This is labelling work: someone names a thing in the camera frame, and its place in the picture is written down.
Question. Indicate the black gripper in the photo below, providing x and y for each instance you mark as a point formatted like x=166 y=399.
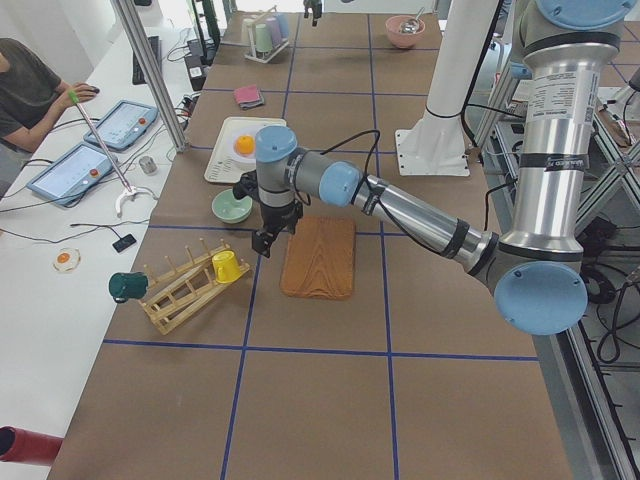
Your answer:
x=278 y=217
x=313 y=6

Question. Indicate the orange fruit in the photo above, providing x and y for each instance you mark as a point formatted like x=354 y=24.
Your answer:
x=245 y=145

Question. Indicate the white round plate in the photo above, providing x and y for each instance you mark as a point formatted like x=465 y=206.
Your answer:
x=230 y=144

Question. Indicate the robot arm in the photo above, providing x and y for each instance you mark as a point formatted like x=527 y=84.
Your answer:
x=532 y=270

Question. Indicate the cream bear tray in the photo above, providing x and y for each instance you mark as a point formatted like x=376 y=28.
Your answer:
x=221 y=169

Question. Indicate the wooden cutting board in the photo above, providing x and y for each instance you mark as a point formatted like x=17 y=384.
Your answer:
x=320 y=259

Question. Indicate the cup holder rack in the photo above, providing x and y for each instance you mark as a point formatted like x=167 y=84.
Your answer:
x=266 y=34

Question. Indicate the green bowl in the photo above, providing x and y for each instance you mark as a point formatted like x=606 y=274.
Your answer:
x=230 y=210

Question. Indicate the yellow cup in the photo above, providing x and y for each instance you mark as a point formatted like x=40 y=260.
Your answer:
x=226 y=267

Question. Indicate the pink bowl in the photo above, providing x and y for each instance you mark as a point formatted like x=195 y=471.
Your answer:
x=400 y=38

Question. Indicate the metal spoon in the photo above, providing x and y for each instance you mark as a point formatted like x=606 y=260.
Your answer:
x=412 y=24

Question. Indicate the pink cloth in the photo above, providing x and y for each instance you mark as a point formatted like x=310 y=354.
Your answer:
x=247 y=94

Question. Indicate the wooden dish rack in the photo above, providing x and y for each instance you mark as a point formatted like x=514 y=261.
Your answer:
x=175 y=296

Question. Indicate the small metal cylinder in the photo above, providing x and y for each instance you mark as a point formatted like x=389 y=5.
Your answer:
x=147 y=165

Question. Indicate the pink reacher grabber stick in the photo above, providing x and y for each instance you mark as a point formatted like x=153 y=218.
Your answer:
x=130 y=191

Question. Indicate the small black device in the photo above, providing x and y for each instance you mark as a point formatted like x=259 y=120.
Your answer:
x=124 y=243

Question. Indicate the dark green cup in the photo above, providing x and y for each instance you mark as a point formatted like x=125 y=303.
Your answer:
x=125 y=286

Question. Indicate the far blue teach pendant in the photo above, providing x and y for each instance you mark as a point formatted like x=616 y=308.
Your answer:
x=125 y=123

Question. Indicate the blue teach pendant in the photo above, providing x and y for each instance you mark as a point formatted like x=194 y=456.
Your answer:
x=72 y=175
x=125 y=123

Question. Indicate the near blue teach pendant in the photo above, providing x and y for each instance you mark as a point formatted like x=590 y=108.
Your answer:
x=72 y=175

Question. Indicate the fried egg toy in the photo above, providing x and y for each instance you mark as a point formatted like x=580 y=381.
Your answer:
x=67 y=260

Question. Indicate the person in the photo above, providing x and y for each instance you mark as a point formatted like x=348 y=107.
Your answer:
x=33 y=99

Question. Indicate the red cylinder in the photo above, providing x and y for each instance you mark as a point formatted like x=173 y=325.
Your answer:
x=28 y=447

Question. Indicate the aluminium frame post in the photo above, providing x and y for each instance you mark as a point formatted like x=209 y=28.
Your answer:
x=134 y=29

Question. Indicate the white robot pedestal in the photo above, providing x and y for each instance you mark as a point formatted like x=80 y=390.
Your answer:
x=435 y=145

